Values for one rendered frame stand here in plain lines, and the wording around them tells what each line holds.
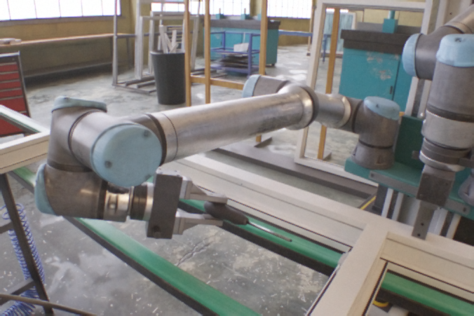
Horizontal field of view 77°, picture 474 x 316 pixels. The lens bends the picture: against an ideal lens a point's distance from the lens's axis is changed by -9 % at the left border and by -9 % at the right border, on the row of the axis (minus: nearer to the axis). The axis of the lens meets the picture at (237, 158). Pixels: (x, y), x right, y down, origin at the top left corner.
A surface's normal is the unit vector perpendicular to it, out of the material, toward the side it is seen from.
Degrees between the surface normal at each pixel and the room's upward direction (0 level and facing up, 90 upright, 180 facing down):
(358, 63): 90
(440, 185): 90
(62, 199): 79
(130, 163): 90
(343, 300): 0
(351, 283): 0
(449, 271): 90
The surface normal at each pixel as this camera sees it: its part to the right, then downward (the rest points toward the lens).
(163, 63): -0.19, 0.46
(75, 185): 0.54, 0.27
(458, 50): -0.85, 0.15
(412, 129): -0.72, 0.27
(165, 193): 0.32, 0.21
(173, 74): 0.37, 0.45
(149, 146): 0.70, 0.30
